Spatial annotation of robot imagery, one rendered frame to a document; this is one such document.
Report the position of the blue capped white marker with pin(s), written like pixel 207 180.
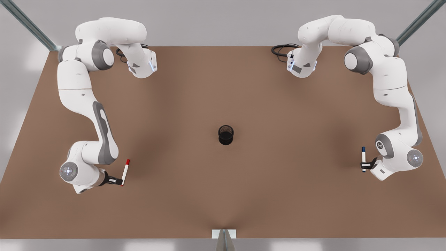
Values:
pixel 363 159

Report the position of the red capped white marker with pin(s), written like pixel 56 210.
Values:
pixel 125 172

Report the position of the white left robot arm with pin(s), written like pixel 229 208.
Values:
pixel 390 80

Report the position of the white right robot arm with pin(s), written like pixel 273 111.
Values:
pixel 75 87

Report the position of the black mesh pen cup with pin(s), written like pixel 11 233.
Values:
pixel 225 134

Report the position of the silver frame post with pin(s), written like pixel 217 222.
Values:
pixel 416 22
pixel 223 240
pixel 29 25

